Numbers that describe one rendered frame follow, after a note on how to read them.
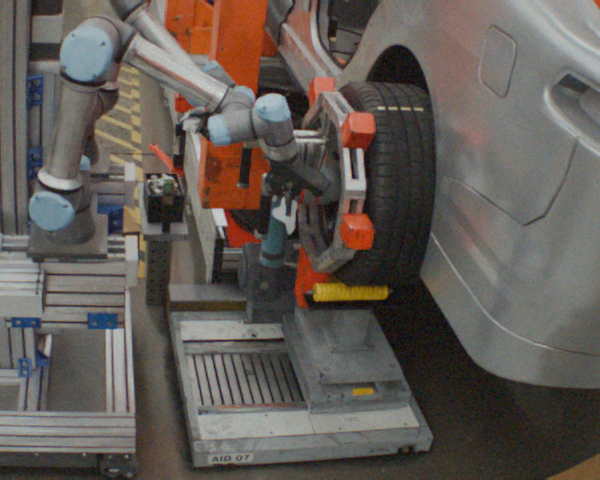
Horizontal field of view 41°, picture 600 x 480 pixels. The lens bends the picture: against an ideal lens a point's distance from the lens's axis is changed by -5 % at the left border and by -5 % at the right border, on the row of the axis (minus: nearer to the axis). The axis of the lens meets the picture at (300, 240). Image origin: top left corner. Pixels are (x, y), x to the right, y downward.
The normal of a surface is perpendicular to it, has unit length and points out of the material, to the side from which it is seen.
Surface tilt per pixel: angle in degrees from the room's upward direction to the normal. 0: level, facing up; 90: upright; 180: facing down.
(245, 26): 90
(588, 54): 63
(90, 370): 0
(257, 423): 0
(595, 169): 88
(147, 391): 0
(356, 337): 90
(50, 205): 97
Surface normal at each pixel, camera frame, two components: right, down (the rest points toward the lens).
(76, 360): 0.13, -0.86
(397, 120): 0.22, -0.51
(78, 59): 0.04, 0.37
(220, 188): 0.22, 0.50
